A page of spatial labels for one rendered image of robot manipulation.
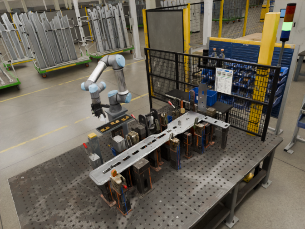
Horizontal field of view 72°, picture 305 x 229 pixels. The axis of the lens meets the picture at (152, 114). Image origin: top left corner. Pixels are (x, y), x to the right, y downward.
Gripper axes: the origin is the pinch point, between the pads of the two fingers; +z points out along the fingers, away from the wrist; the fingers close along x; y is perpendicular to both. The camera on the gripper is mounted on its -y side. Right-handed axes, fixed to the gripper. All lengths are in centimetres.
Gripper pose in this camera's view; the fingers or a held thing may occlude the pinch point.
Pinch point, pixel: (103, 120)
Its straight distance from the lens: 200.9
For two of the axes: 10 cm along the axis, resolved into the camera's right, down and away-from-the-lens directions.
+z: 0.8, 8.7, 4.8
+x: 6.8, 3.1, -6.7
